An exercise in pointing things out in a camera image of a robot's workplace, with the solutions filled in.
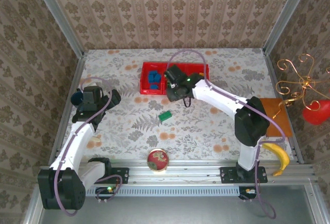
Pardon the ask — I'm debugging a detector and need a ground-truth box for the dark blue round object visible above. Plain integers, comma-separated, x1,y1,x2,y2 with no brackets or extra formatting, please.
70,92,84,106

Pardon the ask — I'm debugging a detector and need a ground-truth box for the red plastic storage bin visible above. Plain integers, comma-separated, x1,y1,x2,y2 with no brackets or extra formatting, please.
140,62,167,95
186,63,209,80
164,63,189,72

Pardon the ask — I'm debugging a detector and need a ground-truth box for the green flat lego brick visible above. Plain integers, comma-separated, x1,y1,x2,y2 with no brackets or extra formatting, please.
158,111,173,123

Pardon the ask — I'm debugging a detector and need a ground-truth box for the round floral tin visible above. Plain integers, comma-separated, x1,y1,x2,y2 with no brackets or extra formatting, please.
146,148,170,175

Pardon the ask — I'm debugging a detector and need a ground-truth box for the orange wooden board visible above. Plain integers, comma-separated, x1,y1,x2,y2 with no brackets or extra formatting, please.
259,97,294,139

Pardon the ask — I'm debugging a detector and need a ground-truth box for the yellow banana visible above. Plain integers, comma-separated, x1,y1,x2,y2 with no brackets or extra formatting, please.
262,143,291,177

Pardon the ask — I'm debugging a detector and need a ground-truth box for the red heart ornament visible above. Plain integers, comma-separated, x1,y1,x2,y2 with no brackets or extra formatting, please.
302,99,330,126

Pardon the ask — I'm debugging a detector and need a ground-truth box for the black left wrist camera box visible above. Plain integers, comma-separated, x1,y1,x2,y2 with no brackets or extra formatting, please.
82,86,104,106

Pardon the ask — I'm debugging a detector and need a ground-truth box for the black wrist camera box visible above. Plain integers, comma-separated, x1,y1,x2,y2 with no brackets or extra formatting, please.
82,86,104,106
164,65,186,82

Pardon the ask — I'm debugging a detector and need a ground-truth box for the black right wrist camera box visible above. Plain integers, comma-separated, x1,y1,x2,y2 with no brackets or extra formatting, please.
164,65,186,82

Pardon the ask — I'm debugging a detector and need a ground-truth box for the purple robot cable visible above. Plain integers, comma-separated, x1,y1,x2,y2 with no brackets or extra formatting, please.
167,49,287,219
55,76,114,217

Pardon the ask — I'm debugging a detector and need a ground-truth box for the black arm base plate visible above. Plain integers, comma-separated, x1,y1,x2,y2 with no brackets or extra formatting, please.
220,166,268,183
87,158,129,184

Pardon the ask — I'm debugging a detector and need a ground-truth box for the long aluminium mounting rail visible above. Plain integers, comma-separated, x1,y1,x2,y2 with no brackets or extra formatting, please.
41,160,314,186

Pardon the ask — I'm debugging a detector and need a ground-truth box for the white slotted cable duct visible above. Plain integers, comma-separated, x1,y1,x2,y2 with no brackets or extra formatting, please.
86,184,241,197

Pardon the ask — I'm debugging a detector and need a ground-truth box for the aluminium frame post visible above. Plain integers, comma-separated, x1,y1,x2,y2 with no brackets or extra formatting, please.
29,0,85,58
262,0,315,54

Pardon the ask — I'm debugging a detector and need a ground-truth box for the gold wire ornament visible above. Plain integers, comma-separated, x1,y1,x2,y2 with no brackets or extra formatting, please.
275,53,330,119

